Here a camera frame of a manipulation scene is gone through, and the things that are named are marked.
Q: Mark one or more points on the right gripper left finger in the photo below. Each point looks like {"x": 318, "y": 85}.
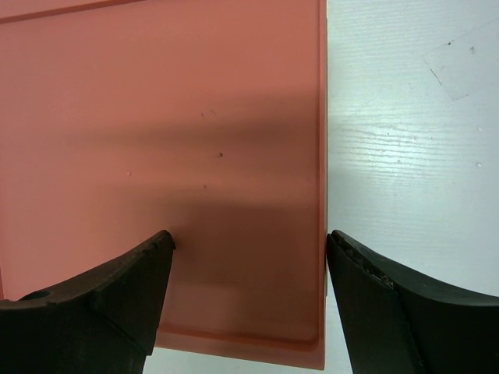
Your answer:
{"x": 104, "y": 320}

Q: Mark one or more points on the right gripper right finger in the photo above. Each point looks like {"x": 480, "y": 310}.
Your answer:
{"x": 398, "y": 320}

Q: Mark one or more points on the red drawer box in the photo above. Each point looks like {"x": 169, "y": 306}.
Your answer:
{"x": 205, "y": 119}

